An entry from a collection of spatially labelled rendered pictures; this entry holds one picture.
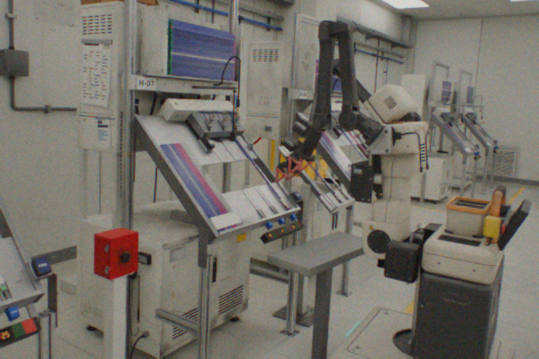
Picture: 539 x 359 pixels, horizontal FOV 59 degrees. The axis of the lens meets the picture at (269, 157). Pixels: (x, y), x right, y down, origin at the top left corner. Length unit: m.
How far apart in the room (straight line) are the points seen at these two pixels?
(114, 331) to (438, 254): 1.23
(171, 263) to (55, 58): 1.98
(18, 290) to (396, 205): 1.40
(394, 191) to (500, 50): 7.82
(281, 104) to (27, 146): 1.79
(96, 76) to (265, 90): 1.46
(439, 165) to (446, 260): 4.90
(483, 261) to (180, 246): 1.32
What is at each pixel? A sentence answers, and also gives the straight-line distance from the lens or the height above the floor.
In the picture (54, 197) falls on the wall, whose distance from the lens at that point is 3.85.
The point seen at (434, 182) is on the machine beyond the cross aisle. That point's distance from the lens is 6.77.
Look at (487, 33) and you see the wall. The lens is 9.84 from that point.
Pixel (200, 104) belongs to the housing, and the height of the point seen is 1.25.
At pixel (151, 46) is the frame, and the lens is 2.39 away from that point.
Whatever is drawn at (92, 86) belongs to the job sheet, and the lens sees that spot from 2.54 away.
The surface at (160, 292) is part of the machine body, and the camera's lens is 2.34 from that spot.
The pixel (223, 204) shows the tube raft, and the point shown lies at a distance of 2.18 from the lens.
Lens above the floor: 1.30
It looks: 7 degrees down
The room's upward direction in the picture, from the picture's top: 3 degrees clockwise
